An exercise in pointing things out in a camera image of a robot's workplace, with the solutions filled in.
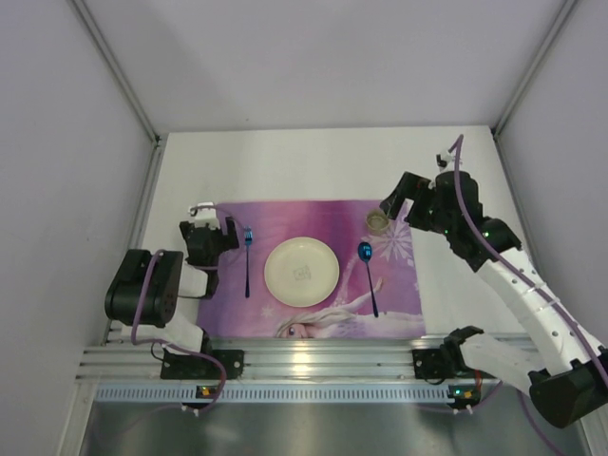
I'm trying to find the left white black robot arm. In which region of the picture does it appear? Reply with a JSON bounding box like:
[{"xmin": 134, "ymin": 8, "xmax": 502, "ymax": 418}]
[{"xmin": 104, "ymin": 209, "xmax": 240, "ymax": 354}]

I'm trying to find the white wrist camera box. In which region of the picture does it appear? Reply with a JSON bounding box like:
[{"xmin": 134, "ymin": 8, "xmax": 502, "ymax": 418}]
[
  {"xmin": 188, "ymin": 202, "xmax": 219, "ymax": 229},
  {"xmin": 436, "ymin": 147, "xmax": 463, "ymax": 174}
]

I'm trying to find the aluminium rail frame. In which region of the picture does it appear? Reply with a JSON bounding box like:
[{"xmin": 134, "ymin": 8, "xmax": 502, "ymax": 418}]
[{"xmin": 76, "ymin": 334, "xmax": 443, "ymax": 384}]

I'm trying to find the purple pink printed cloth mat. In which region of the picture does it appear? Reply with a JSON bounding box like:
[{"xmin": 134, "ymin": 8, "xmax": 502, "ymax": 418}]
[{"xmin": 197, "ymin": 199, "xmax": 426, "ymax": 339}]

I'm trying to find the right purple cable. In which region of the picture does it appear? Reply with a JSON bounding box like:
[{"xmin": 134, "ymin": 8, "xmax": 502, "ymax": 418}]
[{"xmin": 448, "ymin": 134, "xmax": 608, "ymax": 452}]

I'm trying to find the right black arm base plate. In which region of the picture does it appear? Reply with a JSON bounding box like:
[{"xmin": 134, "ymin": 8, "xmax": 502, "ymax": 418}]
[{"xmin": 411, "ymin": 346, "xmax": 476, "ymax": 382}]

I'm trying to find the small beige cup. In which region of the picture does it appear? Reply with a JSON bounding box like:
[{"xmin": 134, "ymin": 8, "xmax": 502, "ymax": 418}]
[{"xmin": 365, "ymin": 209, "xmax": 390, "ymax": 236}]

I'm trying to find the blue plastic spoon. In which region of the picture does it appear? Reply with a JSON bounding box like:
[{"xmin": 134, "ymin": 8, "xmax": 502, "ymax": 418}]
[{"xmin": 357, "ymin": 241, "xmax": 379, "ymax": 318}]

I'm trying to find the purple cable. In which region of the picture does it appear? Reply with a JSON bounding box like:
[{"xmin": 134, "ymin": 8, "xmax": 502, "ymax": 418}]
[
  {"xmin": 129, "ymin": 202, "xmax": 244, "ymax": 415},
  {"xmin": 448, "ymin": 134, "xmax": 608, "ymax": 452}
]

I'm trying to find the grey slotted cable duct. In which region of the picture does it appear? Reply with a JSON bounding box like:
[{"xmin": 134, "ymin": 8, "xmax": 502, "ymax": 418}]
[{"xmin": 95, "ymin": 384, "xmax": 481, "ymax": 404}]

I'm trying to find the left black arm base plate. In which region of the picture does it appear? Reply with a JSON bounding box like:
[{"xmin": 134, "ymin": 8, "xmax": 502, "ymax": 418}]
[{"xmin": 160, "ymin": 350, "xmax": 244, "ymax": 380}]

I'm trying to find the blue plastic fork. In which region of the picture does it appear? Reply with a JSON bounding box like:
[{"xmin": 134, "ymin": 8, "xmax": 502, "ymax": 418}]
[{"xmin": 244, "ymin": 226, "xmax": 253, "ymax": 298}]

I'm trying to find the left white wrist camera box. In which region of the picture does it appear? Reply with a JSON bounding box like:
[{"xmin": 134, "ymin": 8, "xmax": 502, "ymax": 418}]
[{"xmin": 188, "ymin": 202, "xmax": 219, "ymax": 229}]

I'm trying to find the cream round plate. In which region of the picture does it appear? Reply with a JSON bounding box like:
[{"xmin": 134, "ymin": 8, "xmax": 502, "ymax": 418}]
[{"xmin": 264, "ymin": 237, "xmax": 340, "ymax": 309}]

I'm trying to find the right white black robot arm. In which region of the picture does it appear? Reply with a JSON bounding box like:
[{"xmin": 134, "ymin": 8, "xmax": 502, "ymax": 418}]
[{"xmin": 380, "ymin": 171, "xmax": 607, "ymax": 428}]

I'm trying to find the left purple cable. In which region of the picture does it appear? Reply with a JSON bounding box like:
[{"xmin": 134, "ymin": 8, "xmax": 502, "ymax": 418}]
[{"xmin": 129, "ymin": 202, "xmax": 244, "ymax": 415}]

